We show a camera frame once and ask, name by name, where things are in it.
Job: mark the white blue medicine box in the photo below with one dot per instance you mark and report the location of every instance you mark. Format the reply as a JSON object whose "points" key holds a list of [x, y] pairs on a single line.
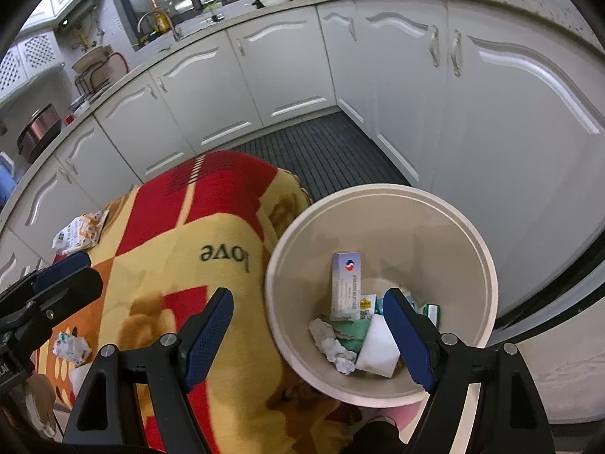
{"points": [[346, 286]]}

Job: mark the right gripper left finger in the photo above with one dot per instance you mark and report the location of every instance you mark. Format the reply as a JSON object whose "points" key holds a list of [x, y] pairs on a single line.
{"points": [[202, 335]]}

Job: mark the beige round trash bin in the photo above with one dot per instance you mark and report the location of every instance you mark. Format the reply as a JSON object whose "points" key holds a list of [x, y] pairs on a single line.
{"points": [[408, 239]]}

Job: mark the patterned fleece blanket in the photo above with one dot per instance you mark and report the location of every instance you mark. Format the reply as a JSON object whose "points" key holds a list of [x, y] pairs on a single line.
{"points": [[166, 247]]}

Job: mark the green box in bin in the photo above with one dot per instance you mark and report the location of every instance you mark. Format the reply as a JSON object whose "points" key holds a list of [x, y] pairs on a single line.
{"points": [[429, 310]]}

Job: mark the wire dish rack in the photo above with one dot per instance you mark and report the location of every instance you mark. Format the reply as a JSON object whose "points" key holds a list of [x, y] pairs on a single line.
{"points": [[98, 69]]}

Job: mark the kitchen faucet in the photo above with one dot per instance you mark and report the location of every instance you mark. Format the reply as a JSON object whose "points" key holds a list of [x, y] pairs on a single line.
{"points": [[155, 23]]}

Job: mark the small crumpled plastic wrapper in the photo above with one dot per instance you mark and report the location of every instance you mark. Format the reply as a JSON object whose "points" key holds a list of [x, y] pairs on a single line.
{"points": [[71, 348]]}

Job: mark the white kitchen cabinets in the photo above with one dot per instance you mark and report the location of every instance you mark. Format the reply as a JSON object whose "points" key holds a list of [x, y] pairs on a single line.
{"points": [[498, 112]]}

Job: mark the orange white snack bag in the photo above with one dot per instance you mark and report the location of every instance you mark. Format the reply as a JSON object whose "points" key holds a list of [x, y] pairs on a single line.
{"points": [[81, 234]]}

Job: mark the large white foam block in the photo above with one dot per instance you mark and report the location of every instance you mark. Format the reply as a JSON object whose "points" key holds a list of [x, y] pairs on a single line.
{"points": [[379, 354]]}

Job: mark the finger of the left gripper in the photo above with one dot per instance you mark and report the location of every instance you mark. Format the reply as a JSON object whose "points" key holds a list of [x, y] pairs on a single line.
{"points": [[64, 267]]}

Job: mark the maroon rice cooker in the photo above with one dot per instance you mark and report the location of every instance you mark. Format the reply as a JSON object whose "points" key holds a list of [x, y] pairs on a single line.
{"points": [[39, 133]]}

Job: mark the white paper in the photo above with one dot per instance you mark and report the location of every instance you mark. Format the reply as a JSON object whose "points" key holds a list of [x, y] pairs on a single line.
{"points": [[323, 335]]}

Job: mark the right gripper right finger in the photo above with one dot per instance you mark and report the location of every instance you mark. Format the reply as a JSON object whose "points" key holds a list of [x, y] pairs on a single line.
{"points": [[416, 337]]}

